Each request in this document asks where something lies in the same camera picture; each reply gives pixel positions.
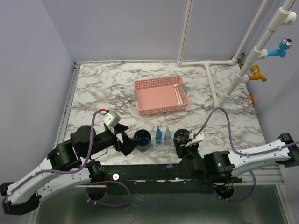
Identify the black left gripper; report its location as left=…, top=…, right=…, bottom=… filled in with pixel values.
left=84, top=123, right=142, bottom=158

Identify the dark green mug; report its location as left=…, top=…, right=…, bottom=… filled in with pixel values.
left=174, top=128, right=190, bottom=139

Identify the dark blue mug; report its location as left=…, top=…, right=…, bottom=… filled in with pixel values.
left=134, top=129, right=151, bottom=152

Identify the blue toothpaste tube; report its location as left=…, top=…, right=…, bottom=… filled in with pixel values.
left=155, top=126, right=163, bottom=145

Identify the pink plastic basket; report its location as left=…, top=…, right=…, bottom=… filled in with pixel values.
left=133, top=76, right=190, bottom=116

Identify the white toothbrush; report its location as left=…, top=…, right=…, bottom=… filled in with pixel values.
left=173, top=84, right=181, bottom=105
left=175, top=83, right=184, bottom=105

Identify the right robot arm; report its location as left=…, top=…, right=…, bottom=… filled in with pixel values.
left=173, top=129, right=299, bottom=183

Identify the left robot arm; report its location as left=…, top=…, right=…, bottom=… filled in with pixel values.
left=0, top=124, right=142, bottom=215

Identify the yellow faucet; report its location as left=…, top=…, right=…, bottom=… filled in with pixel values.
left=249, top=65, right=267, bottom=82

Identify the blue faucet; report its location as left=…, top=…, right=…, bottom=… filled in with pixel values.
left=267, top=38, right=293, bottom=58

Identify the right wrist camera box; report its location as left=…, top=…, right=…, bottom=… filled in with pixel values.
left=185, top=132, right=205, bottom=147

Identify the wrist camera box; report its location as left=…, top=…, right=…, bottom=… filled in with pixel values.
left=185, top=132, right=205, bottom=147
left=101, top=110, right=121, bottom=128

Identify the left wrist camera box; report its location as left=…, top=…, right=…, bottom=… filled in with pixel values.
left=101, top=110, right=121, bottom=128

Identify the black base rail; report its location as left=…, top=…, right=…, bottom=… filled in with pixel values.
left=88, top=161, right=243, bottom=194

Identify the white pvc pipe frame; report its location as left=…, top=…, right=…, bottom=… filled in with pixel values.
left=177, top=0, right=297, bottom=107

